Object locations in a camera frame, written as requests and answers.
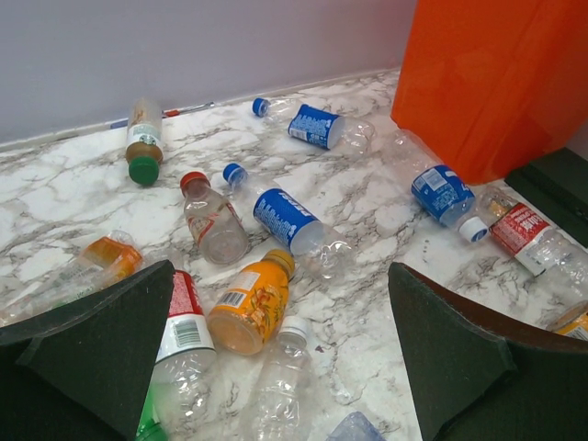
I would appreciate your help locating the orange label crushed bottle left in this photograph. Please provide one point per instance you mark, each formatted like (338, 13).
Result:
(100, 265)

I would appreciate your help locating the small blue label bottle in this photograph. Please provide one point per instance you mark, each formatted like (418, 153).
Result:
(436, 186)

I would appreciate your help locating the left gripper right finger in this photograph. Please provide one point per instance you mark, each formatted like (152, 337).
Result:
(476, 374)

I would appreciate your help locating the orange juice bottle centre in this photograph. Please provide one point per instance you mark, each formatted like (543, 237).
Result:
(249, 311)

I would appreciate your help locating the green cap tea bottle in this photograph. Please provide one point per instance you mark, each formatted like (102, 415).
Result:
(144, 150)

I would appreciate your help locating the blue red pen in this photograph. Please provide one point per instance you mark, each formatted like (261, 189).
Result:
(167, 114)

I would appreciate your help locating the red label clear bottle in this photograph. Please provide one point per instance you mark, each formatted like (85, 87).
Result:
(181, 382)

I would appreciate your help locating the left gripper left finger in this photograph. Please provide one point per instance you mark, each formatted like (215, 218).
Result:
(82, 371)

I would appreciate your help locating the clear crushed bottle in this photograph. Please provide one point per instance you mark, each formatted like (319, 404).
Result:
(281, 403)

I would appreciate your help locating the orange plastic bin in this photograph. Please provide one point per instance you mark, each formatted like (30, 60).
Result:
(491, 85)

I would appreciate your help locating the orange juice bottle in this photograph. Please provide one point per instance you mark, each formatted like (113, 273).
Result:
(572, 323)
(249, 311)

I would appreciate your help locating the far blue label bottle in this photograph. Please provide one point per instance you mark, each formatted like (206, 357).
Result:
(321, 128)

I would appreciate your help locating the crushed blue label water bottle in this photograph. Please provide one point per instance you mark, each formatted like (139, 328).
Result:
(355, 427)

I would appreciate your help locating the black box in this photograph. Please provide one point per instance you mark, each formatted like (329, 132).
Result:
(556, 184)

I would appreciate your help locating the orange juice bottle front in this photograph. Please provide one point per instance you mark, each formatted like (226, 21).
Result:
(572, 323)

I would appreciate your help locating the red cap clear bottle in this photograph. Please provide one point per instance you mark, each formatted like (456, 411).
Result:
(212, 221)

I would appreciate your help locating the red label bottle right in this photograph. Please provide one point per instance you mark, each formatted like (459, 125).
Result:
(528, 237)

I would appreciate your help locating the green plastic bottle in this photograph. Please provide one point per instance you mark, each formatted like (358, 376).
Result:
(149, 427)

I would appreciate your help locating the blue Pepsi bottle centre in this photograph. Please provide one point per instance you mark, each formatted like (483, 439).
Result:
(321, 251)

